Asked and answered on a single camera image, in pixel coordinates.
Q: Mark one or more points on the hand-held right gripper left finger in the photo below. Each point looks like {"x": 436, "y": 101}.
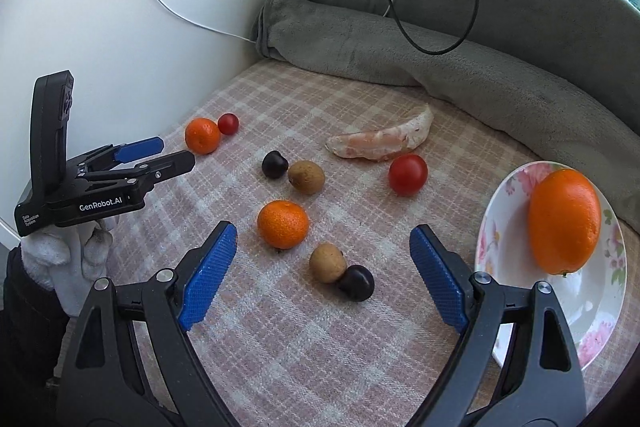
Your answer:
{"x": 210, "y": 272}

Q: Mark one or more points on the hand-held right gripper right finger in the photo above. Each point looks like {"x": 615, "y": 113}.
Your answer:
{"x": 437, "y": 277}

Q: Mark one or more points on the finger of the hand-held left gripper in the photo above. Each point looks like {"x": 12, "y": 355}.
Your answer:
{"x": 170, "y": 163}
{"x": 140, "y": 148}

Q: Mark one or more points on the small cherry tomato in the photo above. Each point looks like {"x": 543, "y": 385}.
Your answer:
{"x": 228, "y": 123}

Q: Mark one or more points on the large mandarin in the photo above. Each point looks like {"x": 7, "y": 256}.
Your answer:
{"x": 283, "y": 224}

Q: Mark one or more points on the dark plum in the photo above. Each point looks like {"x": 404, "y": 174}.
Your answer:
{"x": 274, "y": 164}
{"x": 357, "y": 284}

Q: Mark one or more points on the large red tomato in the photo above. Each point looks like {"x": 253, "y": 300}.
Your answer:
{"x": 408, "y": 174}

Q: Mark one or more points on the floral white plate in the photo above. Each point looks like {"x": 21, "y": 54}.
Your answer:
{"x": 595, "y": 307}

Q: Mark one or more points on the person's left hand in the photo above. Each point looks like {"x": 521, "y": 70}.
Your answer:
{"x": 70, "y": 257}

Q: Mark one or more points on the small mandarin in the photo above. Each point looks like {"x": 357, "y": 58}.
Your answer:
{"x": 202, "y": 136}

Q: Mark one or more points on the brown round fruit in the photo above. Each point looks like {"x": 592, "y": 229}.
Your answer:
{"x": 326, "y": 261}
{"x": 306, "y": 177}

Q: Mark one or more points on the large orange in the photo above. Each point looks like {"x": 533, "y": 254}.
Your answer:
{"x": 565, "y": 222}

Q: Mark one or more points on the grey rolled blanket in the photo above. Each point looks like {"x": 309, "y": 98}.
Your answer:
{"x": 450, "y": 67}

